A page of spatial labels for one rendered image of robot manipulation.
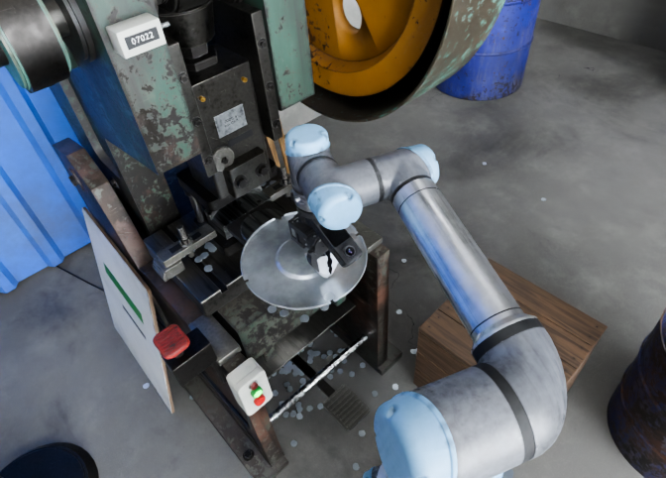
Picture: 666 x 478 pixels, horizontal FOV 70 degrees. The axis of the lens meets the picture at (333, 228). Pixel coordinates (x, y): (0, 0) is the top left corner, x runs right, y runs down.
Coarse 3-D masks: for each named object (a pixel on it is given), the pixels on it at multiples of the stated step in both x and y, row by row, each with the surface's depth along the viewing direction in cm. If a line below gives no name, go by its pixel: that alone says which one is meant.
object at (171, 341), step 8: (168, 328) 101; (176, 328) 101; (160, 336) 100; (168, 336) 100; (176, 336) 100; (184, 336) 100; (160, 344) 99; (168, 344) 99; (176, 344) 98; (184, 344) 98; (160, 352) 98; (168, 352) 97; (176, 352) 98
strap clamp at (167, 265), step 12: (180, 228) 116; (204, 228) 123; (180, 240) 118; (192, 240) 120; (204, 240) 121; (168, 252) 118; (180, 252) 118; (192, 252) 122; (156, 264) 119; (168, 264) 117; (180, 264) 118; (168, 276) 118
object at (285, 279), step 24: (288, 216) 119; (264, 240) 114; (288, 240) 113; (360, 240) 113; (240, 264) 109; (264, 264) 109; (288, 264) 108; (360, 264) 108; (264, 288) 104; (288, 288) 104; (312, 288) 104; (336, 288) 104
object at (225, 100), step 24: (216, 48) 102; (192, 72) 94; (216, 72) 94; (240, 72) 96; (216, 96) 95; (240, 96) 99; (216, 120) 98; (240, 120) 102; (216, 144) 101; (240, 144) 105; (264, 144) 110; (192, 168) 112; (240, 168) 105; (264, 168) 108; (216, 192) 109; (240, 192) 109
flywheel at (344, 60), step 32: (320, 0) 115; (384, 0) 100; (416, 0) 90; (448, 0) 87; (320, 32) 121; (352, 32) 115; (384, 32) 105; (416, 32) 94; (320, 64) 123; (352, 64) 117; (384, 64) 105; (416, 64) 100
